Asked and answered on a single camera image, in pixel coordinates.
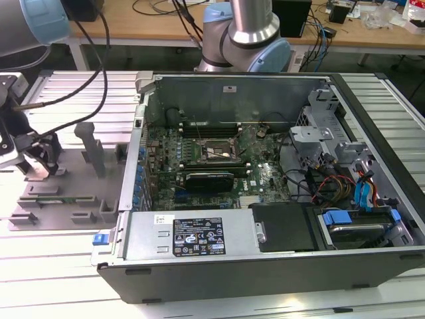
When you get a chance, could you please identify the clear plastic bags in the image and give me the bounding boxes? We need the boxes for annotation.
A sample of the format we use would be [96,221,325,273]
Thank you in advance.
[361,5,404,29]

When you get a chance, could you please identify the blue flat data wire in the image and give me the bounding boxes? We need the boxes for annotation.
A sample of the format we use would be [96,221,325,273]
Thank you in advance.
[353,169,375,214]

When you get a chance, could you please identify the silver power supply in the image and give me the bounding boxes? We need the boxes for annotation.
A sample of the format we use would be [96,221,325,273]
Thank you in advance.
[122,209,262,263]

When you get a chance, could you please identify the yellow and red power wires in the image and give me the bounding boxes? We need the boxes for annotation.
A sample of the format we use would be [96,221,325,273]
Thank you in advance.
[313,175,353,204]

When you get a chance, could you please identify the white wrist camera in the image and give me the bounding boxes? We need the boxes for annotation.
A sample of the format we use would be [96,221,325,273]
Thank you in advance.
[0,124,23,169]

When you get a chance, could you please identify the black wire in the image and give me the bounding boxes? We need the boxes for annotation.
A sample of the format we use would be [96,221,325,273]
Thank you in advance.
[277,131,333,203]

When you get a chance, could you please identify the silver metal disk bay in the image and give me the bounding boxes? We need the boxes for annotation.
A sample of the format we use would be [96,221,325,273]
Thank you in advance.
[288,125,335,157]

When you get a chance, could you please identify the CPU socket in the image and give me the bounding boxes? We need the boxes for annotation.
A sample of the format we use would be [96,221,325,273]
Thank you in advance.
[200,137,240,161]

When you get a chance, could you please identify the open black PC case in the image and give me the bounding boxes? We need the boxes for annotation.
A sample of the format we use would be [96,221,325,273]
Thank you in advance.
[90,71,425,305]

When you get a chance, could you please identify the small black open box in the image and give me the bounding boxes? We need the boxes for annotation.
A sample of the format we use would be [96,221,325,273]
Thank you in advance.
[328,1,353,24]

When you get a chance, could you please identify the blue cable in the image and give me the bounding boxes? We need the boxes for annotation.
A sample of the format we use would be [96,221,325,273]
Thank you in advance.
[310,13,333,73]

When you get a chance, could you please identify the wooden desk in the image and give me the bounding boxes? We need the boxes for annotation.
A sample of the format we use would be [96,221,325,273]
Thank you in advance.
[49,0,425,72]

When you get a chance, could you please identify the black graphics card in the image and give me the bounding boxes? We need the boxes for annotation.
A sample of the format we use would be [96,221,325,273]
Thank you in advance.
[183,170,236,193]

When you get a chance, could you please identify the wide black box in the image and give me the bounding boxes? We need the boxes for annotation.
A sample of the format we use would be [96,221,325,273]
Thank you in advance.
[61,0,106,22]

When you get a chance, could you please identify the black plastic shroud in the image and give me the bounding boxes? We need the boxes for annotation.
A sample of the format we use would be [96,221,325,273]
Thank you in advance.
[248,202,321,253]

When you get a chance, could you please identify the grey parts rack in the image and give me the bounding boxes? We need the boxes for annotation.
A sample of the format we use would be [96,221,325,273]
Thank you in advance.
[6,122,131,232]

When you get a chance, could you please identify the white and red bag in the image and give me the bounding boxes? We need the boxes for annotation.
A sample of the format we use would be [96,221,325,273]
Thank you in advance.
[402,0,425,34]

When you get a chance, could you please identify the tall black box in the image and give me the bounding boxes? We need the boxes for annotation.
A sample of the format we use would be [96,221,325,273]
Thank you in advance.
[272,0,313,39]

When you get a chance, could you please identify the green motherboard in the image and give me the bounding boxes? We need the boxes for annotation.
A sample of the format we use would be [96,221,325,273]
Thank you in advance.
[145,122,295,212]

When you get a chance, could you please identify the green RAM stick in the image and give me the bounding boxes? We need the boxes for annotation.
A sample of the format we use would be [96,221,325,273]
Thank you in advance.
[19,197,96,205]

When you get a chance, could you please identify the hard disk in blue carrier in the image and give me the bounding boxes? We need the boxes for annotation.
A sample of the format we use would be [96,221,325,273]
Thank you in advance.
[317,207,405,251]

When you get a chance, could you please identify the metal socket cover frame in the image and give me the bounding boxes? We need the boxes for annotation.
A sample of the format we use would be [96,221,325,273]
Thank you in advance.
[231,127,260,158]

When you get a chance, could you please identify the orange data wire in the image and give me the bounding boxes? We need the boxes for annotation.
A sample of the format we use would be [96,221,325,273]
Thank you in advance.
[367,168,384,209]

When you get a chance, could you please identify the RAM slot white clips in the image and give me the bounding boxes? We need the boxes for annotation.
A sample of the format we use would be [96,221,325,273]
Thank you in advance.
[179,169,250,177]
[179,122,242,128]

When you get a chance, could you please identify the silver finned heatsink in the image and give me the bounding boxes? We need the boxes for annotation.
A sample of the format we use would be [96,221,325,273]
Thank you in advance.
[238,195,264,209]

